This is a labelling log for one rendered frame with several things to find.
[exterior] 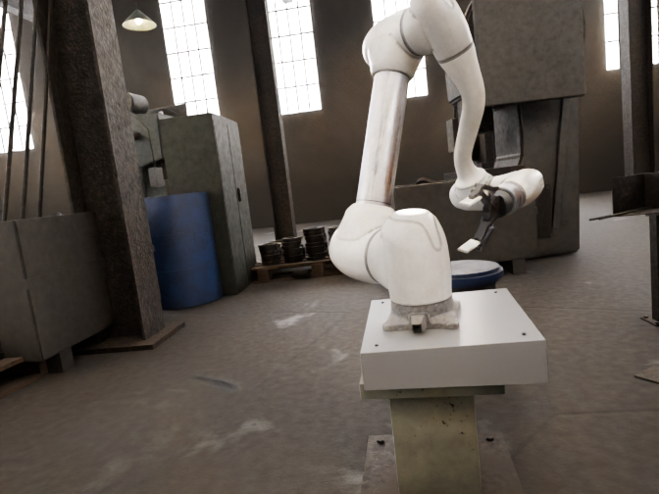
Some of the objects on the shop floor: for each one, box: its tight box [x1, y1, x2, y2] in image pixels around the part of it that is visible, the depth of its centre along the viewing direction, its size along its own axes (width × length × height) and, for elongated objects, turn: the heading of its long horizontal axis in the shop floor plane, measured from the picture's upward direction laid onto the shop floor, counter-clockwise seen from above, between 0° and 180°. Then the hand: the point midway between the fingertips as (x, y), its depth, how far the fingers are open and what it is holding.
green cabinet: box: [158, 112, 258, 296], centre depth 422 cm, size 48×70×150 cm
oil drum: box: [144, 191, 223, 310], centre depth 389 cm, size 59×59×89 cm
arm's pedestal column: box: [361, 395, 525, 494], centre depth 124 cm, size 40×40×31 cm
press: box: [127, 92, 187, 198], centre depth 805 cm, size 137×116×271 cm
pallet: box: [251, 225, 344, 284], centre depth 469 cm, size 120×81×44 cm
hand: (465, 226), depth 127 cm, fingers open, 13 cm apart
